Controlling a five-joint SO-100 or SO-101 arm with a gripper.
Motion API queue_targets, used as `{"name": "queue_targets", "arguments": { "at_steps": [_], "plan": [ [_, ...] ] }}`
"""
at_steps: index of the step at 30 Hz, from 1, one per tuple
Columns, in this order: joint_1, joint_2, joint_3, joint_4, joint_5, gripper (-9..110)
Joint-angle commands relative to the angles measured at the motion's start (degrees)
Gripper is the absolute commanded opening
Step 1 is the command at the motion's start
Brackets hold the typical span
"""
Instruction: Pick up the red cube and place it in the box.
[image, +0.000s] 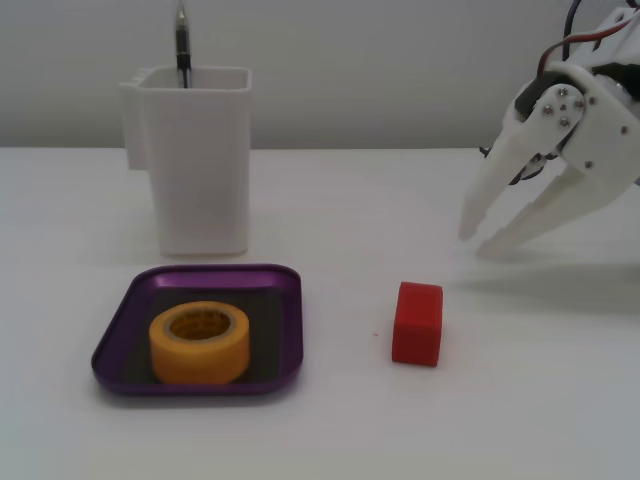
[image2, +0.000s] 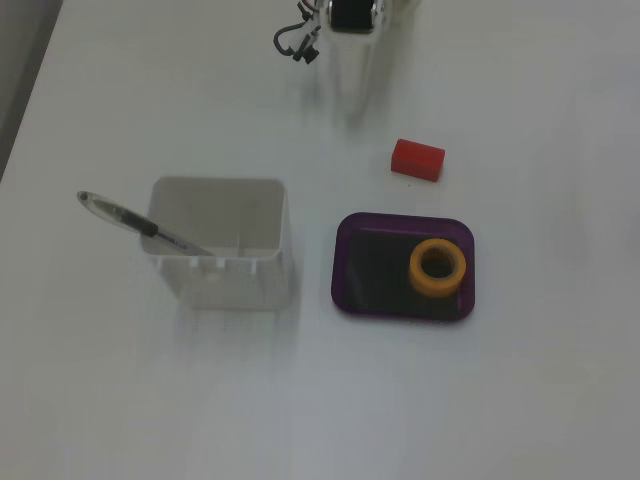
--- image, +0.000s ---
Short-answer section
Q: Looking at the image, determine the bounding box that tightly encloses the purple metal tray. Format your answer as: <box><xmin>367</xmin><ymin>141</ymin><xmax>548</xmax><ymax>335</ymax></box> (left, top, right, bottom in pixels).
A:
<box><xmin>90</xmin><ymin>263</ymin><xmax>305</xmax><ymax>396</ymax></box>

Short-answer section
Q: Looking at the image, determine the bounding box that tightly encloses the white plastic pen holder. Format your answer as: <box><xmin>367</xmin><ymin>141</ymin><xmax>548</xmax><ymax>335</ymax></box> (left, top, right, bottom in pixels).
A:
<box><xmin>118</xmin><ymin>65</ymin><xmax>253</xmax><ymax>258</ymax></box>

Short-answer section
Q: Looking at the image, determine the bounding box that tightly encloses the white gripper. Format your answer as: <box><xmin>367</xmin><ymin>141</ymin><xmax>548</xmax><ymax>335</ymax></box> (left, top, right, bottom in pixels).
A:
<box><xmin>458</xmin><ymin>61</ymin><xmax>640</xmax><ymax>259</ymax></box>

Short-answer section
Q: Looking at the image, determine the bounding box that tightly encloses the red black servo cable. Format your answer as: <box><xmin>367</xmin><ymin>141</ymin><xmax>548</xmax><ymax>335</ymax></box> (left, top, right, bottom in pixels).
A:
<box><xmin>536</xmin><ymin>0</ymin><xmax>626</xmax><ymax>77</ymax></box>

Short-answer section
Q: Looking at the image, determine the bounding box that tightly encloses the yellow masking tape roll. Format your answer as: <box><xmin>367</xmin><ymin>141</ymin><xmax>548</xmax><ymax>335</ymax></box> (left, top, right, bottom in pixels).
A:
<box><xmin>148</xmin><ymin>301</ymin><xmax>252</xmax><ymax>385</ymax></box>

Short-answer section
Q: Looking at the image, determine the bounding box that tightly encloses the black pen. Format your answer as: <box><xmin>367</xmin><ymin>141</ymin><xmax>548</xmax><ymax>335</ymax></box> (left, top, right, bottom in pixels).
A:
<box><xmin>174</xmin><ymin>0</ymin><xmax>193</xmax><ymax>90</ymax></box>

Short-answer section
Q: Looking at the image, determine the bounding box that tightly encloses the red cube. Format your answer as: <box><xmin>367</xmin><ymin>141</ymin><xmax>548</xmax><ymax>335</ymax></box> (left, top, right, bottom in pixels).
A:
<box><xmin>390</xmin><ymin>281</ymin><xmax>444</xmax><ymax>366</ymax></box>

